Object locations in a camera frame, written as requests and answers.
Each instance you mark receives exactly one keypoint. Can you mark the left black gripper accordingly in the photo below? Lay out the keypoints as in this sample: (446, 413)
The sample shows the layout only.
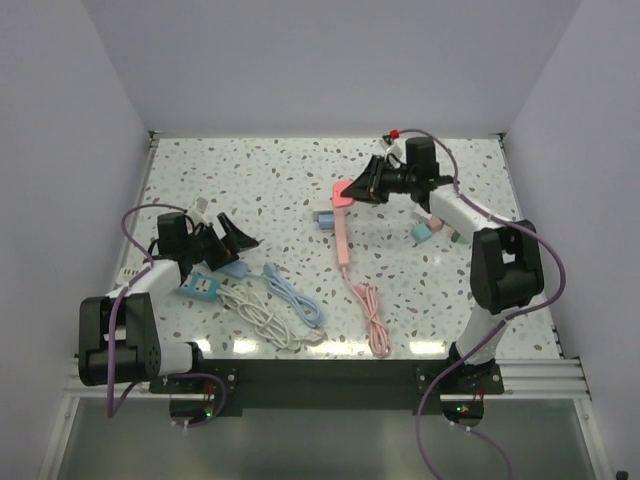
(227, 248)

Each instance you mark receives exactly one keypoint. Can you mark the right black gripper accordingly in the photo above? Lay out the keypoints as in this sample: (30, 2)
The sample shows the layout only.
(369, 187)

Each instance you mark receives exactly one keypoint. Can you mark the red pink plug adapter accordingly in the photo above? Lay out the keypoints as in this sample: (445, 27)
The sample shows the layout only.
(338, 200)

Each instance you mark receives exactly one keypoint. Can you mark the blue power strip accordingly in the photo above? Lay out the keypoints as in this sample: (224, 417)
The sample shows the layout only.
(237, 270)

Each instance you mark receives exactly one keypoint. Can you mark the pink power strip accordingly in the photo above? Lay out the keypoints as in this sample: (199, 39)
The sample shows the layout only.
(339, 211)

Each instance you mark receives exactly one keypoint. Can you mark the teal power strip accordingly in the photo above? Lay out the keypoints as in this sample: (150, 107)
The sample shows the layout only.
(199, 287)

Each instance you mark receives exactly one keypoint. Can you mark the white charger cube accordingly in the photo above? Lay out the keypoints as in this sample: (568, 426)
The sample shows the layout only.
(420, 214)

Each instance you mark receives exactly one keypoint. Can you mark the teal plug adapter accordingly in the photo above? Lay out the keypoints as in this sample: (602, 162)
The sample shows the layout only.
(421, 233)

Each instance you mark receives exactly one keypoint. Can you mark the salmon plug adapter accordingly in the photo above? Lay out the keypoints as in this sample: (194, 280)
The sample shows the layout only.
(436, 224)

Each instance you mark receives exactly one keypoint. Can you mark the green plug adapter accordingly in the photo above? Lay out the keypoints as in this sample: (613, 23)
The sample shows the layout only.
(457, 238)

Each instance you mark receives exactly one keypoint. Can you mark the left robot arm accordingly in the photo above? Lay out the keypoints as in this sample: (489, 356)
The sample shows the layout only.
(118, 334)

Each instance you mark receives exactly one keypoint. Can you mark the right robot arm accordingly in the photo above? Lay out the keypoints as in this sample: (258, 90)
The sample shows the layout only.
(505, 272)

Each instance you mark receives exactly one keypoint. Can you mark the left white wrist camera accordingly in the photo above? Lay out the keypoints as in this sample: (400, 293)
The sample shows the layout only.
(197, 212)

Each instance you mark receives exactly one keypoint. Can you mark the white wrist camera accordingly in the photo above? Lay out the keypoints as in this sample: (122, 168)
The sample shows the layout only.
(392, 150)
(197, 212)

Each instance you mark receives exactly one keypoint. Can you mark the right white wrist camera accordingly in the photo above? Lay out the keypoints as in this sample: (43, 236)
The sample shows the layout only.
(392, 150)

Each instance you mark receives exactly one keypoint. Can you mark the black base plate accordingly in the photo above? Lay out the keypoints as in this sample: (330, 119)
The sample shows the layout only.
(238, 385)

